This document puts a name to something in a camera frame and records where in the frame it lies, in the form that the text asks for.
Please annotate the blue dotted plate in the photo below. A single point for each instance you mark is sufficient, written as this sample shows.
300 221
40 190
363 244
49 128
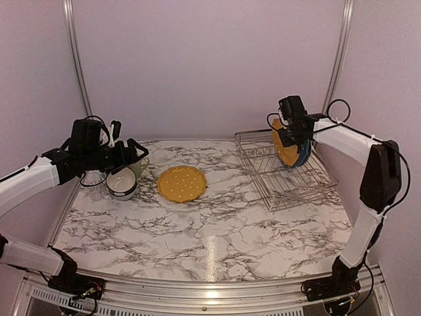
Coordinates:
304 151

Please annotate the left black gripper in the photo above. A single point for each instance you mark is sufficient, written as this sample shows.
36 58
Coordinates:
122 160

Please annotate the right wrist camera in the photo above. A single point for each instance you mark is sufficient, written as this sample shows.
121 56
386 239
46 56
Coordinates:
281 115

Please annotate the metal wire dish rack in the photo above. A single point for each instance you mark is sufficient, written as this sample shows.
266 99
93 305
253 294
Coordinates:
280 186

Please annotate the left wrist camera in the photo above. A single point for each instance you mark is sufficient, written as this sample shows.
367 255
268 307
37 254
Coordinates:
114 132

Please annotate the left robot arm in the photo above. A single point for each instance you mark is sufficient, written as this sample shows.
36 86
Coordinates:
92 146

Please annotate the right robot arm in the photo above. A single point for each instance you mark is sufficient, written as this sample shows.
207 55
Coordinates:
381 180

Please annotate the small white ribbed bowl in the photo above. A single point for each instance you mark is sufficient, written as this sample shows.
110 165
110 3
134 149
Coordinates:
122 196

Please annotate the aluminium frame post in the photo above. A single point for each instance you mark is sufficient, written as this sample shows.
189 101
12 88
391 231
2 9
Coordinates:
70 20
339 59

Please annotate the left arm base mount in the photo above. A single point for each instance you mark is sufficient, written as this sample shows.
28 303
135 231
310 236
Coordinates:
70 281

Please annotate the right aluminium frame post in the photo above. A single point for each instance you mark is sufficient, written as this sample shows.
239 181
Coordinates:
339 59

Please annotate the yellow dotted plate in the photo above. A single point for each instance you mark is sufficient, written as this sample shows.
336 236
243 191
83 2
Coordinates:
182 184
288 155

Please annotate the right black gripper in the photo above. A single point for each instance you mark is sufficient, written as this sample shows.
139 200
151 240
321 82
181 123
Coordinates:
285 140

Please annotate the left aluminium frame post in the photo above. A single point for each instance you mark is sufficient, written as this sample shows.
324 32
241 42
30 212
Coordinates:
70 20

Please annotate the front aluminium frame rail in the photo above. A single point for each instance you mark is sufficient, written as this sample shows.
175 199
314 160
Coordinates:
123 295

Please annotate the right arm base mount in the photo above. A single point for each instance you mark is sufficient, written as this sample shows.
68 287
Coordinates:
332 286

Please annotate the clear glass cup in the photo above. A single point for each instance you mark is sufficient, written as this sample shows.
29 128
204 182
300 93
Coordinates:
92 183

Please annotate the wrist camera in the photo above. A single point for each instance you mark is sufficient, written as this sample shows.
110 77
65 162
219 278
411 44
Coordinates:
281 115
114 132

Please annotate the light green mug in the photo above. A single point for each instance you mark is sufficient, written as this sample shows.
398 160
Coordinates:
139 167

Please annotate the white saucer dark rim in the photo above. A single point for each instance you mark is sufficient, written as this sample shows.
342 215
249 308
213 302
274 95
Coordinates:
122 181

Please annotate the yellow dotted plate front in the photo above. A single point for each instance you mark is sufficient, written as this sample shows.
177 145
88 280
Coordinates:
182 184

